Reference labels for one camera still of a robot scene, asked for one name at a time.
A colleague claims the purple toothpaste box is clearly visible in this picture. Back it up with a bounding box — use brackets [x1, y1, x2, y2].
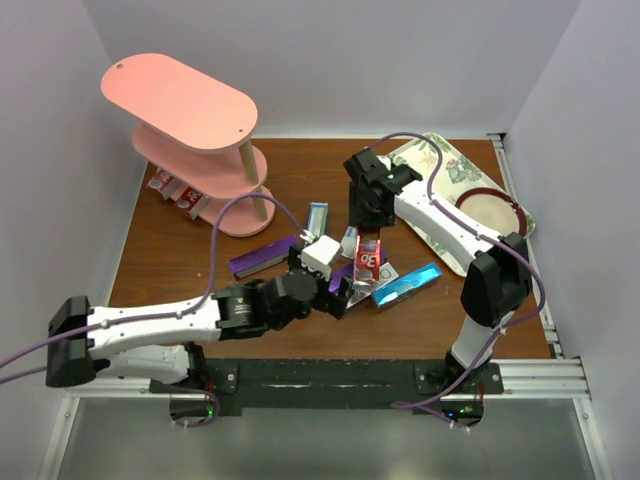
[329, 250, 390, 292]
[228, 234, 299, 279]

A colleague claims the red 3D toothpaste box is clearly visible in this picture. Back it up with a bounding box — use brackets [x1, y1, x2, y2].
[353, 232, 382, 286]

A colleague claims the red silver toothpaste box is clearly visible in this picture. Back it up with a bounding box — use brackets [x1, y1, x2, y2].
[175, 186, 210, 220]

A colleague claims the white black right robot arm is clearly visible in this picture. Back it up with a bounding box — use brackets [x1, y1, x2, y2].
[344, 148, 532, 393]

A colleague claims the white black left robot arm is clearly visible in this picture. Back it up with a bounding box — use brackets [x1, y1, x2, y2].
[45, 244, 353, 392]

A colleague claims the red toothpaste box behind shelf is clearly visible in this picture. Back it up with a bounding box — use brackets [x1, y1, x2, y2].
[147, 168, 182, 200]

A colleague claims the pink three tier shelf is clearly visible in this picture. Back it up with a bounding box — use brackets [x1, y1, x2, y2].
[101, 53, 275, 237]

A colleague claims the silver R&O lower toothpaste box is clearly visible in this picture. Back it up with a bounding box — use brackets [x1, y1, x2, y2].
[347, 262, 399, 309]

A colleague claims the silver R&O sensitive toothpaste box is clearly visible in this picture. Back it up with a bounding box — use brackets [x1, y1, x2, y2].
[341, 226, 358, 260]

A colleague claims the blue green toothpaste box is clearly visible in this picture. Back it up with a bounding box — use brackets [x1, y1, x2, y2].
[306, 202, 329, 237]

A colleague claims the floral leaf print tray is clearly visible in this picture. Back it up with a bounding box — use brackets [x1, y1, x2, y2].
[387, 132, 512, 278]

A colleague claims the shiny blue toothpaste box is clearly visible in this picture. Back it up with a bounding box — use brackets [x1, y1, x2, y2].
[370, 263, 442, 309]

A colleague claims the black front base bar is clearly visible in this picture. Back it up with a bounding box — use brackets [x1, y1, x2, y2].
[149, 356, 504, 419]

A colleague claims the red rimmed beige plate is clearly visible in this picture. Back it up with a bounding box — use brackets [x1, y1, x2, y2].
[455, 187, 528, 237]

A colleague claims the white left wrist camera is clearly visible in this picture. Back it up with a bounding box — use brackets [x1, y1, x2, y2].
[300, 230, 342, 280]

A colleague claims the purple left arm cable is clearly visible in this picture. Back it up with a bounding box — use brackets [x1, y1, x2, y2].
[0, 193, 314, 386]

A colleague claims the aluminium frame rail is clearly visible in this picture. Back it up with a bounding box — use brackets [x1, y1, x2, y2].
[487, 133, 520, 201]

